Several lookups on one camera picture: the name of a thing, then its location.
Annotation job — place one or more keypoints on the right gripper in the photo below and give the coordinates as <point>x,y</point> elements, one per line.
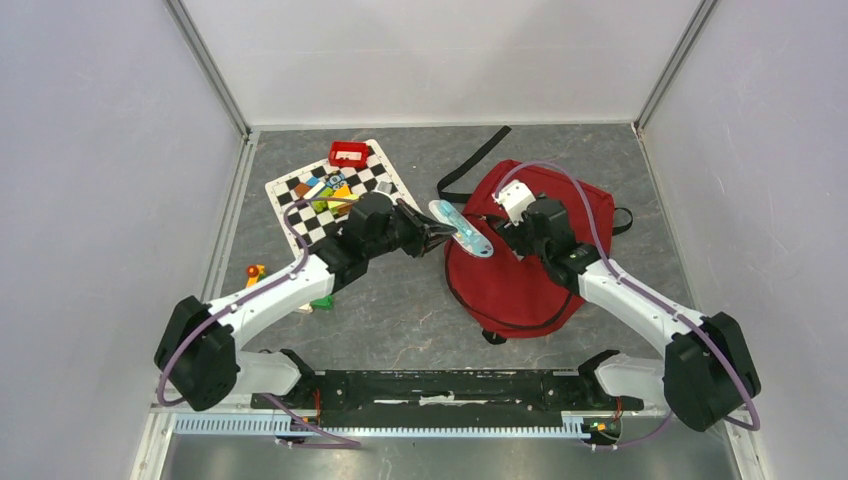
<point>514,234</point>

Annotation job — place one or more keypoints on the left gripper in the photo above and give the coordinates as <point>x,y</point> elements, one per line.
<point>421,239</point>

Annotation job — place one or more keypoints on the light blue pamphlet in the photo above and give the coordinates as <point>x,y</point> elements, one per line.
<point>467,236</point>

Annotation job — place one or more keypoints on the black white chess mat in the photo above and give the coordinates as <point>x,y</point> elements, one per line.
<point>301,199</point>

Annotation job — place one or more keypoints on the red backpack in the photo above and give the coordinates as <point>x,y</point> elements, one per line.
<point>511,295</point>

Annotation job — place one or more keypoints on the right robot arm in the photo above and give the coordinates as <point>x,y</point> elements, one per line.
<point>705,373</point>

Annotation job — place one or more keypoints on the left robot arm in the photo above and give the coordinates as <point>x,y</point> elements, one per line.
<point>201,357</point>

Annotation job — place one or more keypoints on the colourful toy block cluster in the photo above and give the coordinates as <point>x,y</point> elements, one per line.
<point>333,192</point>

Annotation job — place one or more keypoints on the red plastic box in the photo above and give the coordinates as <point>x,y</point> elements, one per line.
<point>345,154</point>

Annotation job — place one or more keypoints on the toy block train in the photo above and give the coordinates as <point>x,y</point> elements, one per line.
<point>257,272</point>

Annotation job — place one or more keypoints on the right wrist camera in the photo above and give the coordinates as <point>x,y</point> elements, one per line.
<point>514,198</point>

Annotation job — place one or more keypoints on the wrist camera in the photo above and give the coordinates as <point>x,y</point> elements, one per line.
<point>514,198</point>
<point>385,189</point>

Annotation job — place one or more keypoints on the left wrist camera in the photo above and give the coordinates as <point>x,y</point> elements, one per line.
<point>385,189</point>

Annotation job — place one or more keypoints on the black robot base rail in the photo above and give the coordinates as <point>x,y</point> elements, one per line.
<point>445,398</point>

